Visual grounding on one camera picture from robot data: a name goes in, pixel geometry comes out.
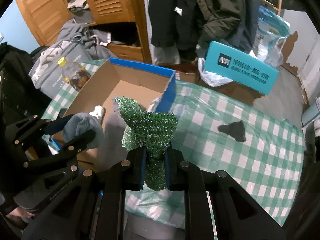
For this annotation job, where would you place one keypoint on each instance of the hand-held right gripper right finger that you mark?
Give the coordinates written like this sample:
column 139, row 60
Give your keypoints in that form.
column 167, row 172

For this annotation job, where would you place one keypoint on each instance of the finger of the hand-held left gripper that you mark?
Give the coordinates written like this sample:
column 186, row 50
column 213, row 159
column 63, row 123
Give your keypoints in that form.
column 82, row 141
column 56, row 126

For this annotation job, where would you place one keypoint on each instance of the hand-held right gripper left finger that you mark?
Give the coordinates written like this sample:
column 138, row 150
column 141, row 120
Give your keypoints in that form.
column 143, row 165

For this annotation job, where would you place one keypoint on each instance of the blue grey sock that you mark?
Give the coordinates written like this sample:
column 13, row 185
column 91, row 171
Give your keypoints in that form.
column 85, row 125

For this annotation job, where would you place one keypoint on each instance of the grey towel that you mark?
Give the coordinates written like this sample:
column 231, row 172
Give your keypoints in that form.
column 112, row 137

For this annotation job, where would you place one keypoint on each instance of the green sparkly scrubbing cloth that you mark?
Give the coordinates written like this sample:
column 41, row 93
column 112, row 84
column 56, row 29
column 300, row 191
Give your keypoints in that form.
column 147, row 125

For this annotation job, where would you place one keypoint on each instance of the cardboard box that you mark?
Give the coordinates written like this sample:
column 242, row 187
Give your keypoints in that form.
column 130, row 77

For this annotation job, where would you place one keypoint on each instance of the person's left hand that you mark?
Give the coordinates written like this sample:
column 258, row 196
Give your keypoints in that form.
column 17, row 213

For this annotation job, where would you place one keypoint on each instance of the white sock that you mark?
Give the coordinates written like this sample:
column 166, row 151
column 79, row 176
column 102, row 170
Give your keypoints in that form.
column 98, row 112

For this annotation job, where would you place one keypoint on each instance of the grey hoodie with white text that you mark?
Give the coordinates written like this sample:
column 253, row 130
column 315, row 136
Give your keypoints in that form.
column 50, row 80

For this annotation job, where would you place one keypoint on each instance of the yellow cap tea bottle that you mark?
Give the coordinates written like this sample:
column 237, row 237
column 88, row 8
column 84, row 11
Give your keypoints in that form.
column 73, row 72

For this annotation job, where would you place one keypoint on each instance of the green checkered tablecloth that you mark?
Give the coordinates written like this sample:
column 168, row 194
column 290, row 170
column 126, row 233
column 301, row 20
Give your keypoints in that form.
column 225, row 175

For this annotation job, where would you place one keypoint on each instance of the black garment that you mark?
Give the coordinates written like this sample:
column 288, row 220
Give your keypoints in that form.
column 15, row 85

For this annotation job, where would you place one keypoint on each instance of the white cloth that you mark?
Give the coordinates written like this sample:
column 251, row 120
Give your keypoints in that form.
column 153, row 103

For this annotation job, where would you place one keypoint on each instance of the small black cloth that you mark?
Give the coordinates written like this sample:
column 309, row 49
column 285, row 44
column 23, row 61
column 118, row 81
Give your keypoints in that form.
column 233, row 130

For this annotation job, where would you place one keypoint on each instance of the white plastic bag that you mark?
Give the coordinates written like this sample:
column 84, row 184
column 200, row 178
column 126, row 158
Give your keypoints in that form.
column 212, row 78

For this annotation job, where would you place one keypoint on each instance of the brown cardboard carton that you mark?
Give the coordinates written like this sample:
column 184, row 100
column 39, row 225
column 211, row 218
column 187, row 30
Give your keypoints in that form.
column 240, row 92

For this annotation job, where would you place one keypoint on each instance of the pale hanging garment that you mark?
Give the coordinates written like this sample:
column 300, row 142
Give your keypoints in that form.
column 165, row 53

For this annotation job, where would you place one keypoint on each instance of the teal shoe box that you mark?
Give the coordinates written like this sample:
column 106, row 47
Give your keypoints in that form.
column 240, row 67

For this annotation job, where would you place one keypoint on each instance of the wooden louvered wardrobe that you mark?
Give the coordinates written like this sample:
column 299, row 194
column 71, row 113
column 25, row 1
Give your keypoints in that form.
column 105, row 2

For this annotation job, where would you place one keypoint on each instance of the black hanging jacket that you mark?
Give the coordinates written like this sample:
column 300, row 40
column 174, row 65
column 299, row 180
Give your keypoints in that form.
column 172, row 12

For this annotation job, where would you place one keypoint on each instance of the clear plastic bag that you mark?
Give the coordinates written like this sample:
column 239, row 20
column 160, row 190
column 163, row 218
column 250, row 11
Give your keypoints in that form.
column 272, row 37

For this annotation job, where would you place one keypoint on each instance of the dark green hanging jacket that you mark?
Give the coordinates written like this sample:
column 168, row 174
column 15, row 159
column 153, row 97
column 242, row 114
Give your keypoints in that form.
column 222, row 10

